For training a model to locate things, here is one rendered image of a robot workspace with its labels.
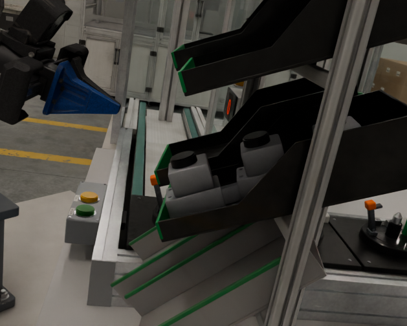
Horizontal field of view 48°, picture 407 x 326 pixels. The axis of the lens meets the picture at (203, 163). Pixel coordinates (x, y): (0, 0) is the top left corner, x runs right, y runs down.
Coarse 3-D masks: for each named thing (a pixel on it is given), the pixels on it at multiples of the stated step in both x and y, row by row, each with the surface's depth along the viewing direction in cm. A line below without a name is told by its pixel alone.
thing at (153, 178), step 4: (152, 176) 98; (152, 180) 97; (156, 180) 97; (152, 184) 97; (156, 184) 98; (156, 188) 98; (156, 192) 98; (160, 192) 99; (156, 196) 99; (160, 196) 99; (160, 200) 99; (160, 204) 100
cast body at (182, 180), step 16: (176, 160) 51; (192, 160) 51; (176, 176) 50; (192, 176) 50; (208, 176) 50; (176, 192) 51; (192, 192) 51; (208, 192) 51; (224, 192) 53; (176, 208) 51; (192, 208) 51; (208, 208) 51
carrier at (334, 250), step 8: (328, 216) 115; (328, 224) 114; (328, 232) 110; (320, 240) 102; (328, 240) 106; (336, 240) 107; (320, 248) 102; (328, 248) 102; (336, 248) 103; (344, 248) 104; (320, 256) 98; (328, 256) 99; (336, 256) 99; (344, 256) 100; (352, 256) 101; (328, 264) 96; (336, 264) 96; (344, 264) 97; (352, 264) 97
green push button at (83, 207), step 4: (84, 204) 102; (76, 208) 100; (80, 208) 100; (84, 208) 100; (88, 208) 100; (92, 208) 101; (76, 212) 99; (80, 212) 99; (84, 212) 99; (88, 212) 99; (92, 212) 100
